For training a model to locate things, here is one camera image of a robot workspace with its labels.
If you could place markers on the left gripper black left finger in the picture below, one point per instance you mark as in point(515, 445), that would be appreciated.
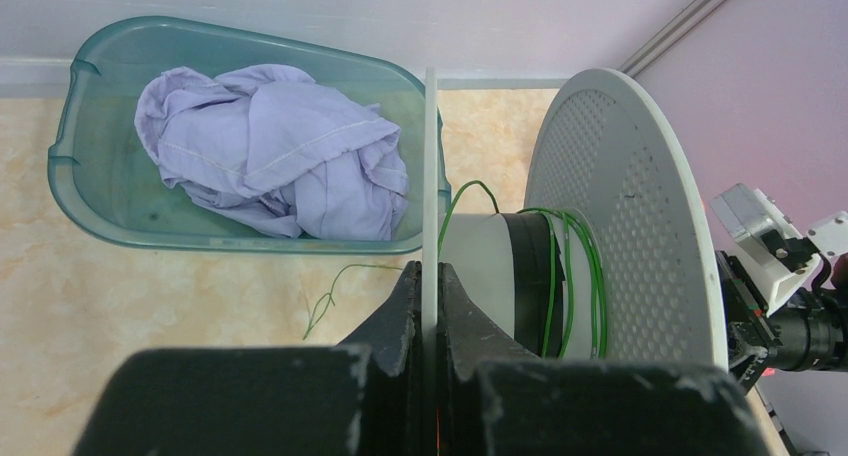
point(361, 396)

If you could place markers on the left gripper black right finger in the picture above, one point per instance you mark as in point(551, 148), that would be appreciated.
point(497, 398)

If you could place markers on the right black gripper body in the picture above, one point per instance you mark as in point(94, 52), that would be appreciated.
point(807, 334)

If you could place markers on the grey plastic cable spool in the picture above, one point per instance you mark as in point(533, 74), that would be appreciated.
point(610, 256)

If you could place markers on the purple cloth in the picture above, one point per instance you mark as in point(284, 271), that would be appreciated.
point(270, 148)

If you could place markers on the teal plastic basin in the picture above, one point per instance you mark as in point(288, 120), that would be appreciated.
point(103, 180)

